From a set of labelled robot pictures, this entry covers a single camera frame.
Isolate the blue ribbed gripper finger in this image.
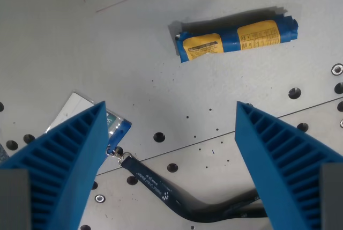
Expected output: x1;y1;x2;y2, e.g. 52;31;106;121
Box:
0;100;110;230
234;101;343;230

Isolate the ID badge card holder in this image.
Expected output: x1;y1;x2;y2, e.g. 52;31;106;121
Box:
43;92;132;156

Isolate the silver lanyard clip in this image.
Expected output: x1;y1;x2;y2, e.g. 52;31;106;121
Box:
107;147;132;165

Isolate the dark navy printed lanyard strap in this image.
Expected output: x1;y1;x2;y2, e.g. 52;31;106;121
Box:
120;155;269;224

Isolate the blue and yellow rolled package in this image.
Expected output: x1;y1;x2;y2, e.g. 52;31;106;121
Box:
174;14;299;63

